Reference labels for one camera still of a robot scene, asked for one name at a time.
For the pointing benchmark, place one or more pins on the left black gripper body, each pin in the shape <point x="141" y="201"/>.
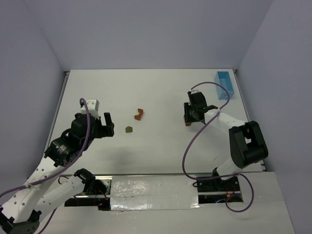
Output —
<point x="103" y="126"/>

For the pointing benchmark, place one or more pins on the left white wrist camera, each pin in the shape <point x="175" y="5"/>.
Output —
<point x="93" y="106"/>

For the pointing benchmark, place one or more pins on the orange arch block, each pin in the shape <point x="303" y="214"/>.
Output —
<point x="139" y="115"/>

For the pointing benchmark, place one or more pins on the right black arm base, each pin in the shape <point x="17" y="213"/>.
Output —
<point x="217" y="185"/>

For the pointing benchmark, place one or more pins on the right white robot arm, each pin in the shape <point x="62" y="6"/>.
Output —
<point x="246" y="141"/>

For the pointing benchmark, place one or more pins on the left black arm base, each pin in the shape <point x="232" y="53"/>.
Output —
<point x="97" y="195"/>

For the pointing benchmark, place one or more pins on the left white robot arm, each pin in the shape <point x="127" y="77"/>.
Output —
<point x="34" y="200"/>

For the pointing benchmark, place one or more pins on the silver tape patch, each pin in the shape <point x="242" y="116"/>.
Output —
<point x="155" y="192"/>

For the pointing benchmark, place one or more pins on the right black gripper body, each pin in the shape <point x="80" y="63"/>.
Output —
<point x="186" y="113"/>

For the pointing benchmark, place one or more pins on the green house-shaped block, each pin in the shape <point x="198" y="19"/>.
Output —
<point x="128" y="129"/>

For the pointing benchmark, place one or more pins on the blue rectangular box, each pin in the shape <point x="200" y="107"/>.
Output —
<point x="223" y="78"/>

